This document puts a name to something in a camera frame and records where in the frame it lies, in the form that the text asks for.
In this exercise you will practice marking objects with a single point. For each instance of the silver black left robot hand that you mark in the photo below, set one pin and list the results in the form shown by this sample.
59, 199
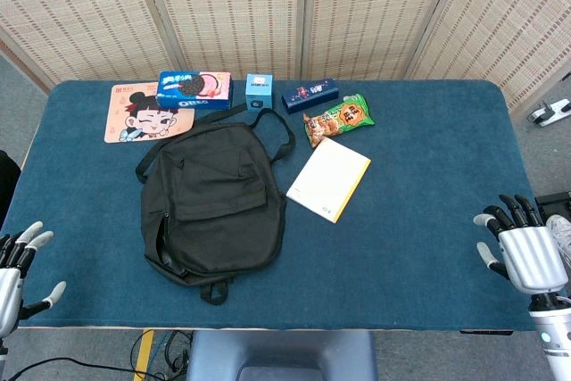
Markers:
11, 283

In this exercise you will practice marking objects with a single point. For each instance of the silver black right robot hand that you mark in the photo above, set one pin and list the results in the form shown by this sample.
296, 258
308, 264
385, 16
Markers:
533, 256

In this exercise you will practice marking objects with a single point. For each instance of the black backpack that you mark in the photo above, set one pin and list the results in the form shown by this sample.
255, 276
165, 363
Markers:
214, 202

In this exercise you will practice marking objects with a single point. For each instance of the white yellow-edged notebook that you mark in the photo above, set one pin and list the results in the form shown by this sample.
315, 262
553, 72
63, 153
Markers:
325, 176

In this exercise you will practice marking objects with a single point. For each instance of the green orange snack bag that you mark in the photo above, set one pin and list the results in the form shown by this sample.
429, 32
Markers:
343, 120

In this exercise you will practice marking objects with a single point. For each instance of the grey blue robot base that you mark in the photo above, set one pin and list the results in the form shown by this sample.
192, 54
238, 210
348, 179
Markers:
267, 354

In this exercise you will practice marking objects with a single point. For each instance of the white mesh sneaker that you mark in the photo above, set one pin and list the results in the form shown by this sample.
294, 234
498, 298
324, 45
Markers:
562, 229

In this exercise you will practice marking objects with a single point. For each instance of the black equipment box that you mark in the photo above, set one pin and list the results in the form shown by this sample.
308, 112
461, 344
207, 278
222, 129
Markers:
555, 202

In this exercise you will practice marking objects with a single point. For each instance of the black table control panel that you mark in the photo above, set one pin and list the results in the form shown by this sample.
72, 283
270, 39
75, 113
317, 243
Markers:
486, 333

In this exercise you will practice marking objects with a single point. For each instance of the black fabric object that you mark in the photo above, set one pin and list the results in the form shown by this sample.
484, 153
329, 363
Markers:
6, 184

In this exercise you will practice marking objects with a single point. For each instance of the blue carpet table cover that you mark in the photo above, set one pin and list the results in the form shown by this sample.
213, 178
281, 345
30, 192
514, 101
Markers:
401, 242

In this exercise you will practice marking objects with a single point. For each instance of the white power strip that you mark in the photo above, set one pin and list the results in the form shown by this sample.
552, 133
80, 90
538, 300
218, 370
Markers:
551, 114

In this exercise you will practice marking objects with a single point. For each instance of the yellow floor tape strip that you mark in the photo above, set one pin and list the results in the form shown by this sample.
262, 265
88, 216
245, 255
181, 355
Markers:
143, 354

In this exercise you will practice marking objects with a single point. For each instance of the pink cartoon girl mouse pad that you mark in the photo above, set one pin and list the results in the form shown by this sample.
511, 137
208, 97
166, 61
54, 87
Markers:
134, 126

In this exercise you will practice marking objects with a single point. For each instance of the blue Oreo cookie box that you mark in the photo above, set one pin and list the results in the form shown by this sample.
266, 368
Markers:
178, 86

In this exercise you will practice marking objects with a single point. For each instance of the long dark blue box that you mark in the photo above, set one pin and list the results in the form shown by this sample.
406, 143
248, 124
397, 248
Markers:
308, 97

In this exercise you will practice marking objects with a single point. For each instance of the small light blue box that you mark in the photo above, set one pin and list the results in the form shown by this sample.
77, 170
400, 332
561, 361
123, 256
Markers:
259, 95

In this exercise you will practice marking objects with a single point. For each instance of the woven beige folding screen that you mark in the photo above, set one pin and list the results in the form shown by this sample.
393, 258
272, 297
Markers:
223, 6

